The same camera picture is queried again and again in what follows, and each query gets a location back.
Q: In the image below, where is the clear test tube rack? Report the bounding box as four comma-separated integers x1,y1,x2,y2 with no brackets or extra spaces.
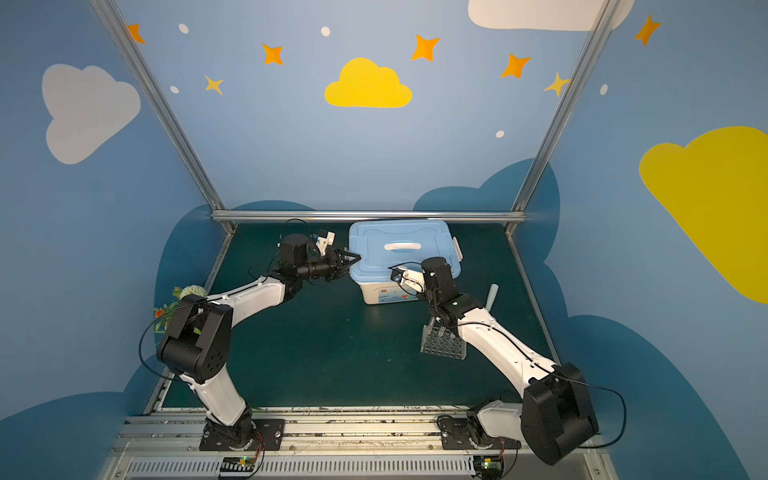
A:
420,318,467,360

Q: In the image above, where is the light blue bin lid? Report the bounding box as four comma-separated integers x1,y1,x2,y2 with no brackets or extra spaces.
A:
349,219,462,284

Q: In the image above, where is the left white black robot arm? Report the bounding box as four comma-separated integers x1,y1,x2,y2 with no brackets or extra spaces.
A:
157,231,361,451

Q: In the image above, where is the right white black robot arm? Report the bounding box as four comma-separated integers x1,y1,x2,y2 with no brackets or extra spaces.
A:
391,257,599,465

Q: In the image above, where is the white plastic storage bin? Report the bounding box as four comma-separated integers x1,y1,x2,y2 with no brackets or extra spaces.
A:
359,281,424,305

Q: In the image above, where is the light blue plastic scoop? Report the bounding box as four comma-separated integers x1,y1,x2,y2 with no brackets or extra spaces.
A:
484,283,499,311

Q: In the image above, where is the potted flower plant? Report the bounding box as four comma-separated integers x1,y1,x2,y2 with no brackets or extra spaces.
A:
153,285,208,334

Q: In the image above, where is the right controller circuit board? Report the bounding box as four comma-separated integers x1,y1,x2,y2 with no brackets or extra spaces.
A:
473,456,505,480

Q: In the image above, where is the controller circuit board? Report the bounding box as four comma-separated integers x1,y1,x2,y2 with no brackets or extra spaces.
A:
473,456,505,480
217,456,257,479

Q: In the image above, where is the left controller circuit board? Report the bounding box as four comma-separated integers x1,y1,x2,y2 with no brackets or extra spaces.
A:
217,456,257,479

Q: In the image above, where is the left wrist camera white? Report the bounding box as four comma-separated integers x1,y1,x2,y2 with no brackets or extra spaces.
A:
315,230,335,256

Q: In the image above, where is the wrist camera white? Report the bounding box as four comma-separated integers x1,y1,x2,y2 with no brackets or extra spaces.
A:
315,230,335,256
398,268,424,293

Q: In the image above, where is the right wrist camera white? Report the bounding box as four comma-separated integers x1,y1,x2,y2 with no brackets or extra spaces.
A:
398,268,424,293

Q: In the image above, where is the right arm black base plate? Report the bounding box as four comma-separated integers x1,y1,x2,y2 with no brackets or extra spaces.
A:
435,413,522,450

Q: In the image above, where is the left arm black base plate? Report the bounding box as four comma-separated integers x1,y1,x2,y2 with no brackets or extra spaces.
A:
199,418,285,452

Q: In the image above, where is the aluminium rail base frame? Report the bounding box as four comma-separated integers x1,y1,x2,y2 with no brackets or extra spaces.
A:
98,405,618,479

